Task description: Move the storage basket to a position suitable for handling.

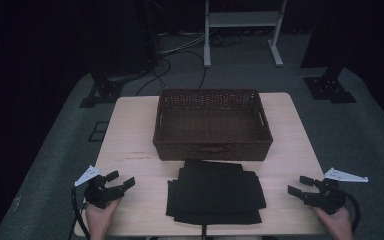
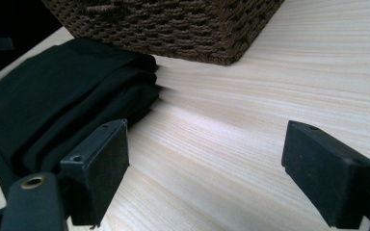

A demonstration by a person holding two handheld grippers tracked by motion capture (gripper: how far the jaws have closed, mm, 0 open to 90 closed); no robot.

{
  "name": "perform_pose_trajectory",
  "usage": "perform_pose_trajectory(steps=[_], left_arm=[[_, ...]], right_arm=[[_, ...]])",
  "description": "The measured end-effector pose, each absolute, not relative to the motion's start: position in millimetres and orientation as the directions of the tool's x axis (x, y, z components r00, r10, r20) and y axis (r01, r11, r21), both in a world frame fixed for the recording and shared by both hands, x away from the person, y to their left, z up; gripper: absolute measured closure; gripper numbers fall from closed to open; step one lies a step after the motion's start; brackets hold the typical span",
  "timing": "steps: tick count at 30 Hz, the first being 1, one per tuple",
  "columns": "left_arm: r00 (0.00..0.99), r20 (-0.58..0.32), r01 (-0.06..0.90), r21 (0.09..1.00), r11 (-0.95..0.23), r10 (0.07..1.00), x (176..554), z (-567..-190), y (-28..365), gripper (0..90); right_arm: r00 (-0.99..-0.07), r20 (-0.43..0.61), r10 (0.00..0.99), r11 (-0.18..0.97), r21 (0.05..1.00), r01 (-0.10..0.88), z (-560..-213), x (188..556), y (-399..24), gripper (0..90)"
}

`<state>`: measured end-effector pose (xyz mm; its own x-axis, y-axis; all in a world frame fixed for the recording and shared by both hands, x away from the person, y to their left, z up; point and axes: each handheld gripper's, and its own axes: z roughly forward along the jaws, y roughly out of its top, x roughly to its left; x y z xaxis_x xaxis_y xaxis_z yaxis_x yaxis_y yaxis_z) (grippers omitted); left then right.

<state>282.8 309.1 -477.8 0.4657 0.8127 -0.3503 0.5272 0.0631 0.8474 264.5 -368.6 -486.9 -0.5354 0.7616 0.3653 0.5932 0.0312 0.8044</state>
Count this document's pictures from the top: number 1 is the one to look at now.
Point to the white metal stand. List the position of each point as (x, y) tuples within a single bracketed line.
[(243, 19)]

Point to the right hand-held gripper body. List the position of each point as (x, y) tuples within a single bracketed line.
[(328, 198)]

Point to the person's left hand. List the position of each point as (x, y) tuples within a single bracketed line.
[(98, 220)]

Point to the person's right hand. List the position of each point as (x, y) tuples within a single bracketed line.
[(338, 225)]

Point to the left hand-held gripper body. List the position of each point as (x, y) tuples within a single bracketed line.
[(100, 195)]

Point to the black stand base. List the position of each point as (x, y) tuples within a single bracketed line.
[(104, 91), (330, 88)]

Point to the brown wicker basket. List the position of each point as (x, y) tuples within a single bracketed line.
[(211, 126)]

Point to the black cloth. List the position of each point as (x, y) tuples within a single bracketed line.
[(215, 193)]

